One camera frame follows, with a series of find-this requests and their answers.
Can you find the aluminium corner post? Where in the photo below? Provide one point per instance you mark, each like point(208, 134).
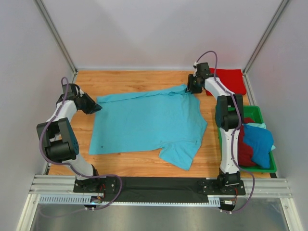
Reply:
point(271, 26)
point(51, 26)

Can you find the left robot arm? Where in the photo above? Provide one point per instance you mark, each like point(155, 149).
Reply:
point(58, 143)

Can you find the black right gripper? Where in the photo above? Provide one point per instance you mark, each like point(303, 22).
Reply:
point(191, 77)

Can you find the blue t-shirt in bin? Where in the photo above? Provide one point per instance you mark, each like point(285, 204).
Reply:
point(261, 141)

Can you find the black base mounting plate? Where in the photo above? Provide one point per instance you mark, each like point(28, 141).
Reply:
point(151, 189)

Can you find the dark red t-shirt in bin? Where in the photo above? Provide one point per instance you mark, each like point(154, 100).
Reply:
point(245, 152)

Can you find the green plastic bin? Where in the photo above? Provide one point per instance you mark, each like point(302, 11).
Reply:
point(252, 114)

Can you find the folded red t-shirt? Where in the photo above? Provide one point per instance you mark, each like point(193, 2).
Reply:
point(233, 80)

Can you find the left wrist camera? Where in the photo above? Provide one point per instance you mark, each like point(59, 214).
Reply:
point(72, 91)

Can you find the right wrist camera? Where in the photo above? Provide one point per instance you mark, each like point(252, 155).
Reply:
point(201, 70)

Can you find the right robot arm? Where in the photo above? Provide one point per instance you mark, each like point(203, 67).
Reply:
point(228, 118)

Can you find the light blue t-shirt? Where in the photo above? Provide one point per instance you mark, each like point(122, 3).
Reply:
point(169, 120)

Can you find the left aluminium corner post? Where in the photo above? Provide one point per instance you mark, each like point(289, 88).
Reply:
point(51, 26)

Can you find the slotted cable duct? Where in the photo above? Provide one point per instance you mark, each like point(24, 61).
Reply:
point(66, 199)

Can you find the right aluminium corner post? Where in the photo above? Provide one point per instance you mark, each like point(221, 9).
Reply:
point(271, 26)

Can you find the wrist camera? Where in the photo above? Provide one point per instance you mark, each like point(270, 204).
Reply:
point(201, 70)
point(72, 91)

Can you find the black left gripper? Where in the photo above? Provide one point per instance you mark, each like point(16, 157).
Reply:
point(91, 104)

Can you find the mint green t-shirt in bin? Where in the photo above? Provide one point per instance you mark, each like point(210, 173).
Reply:
point(263, 126)

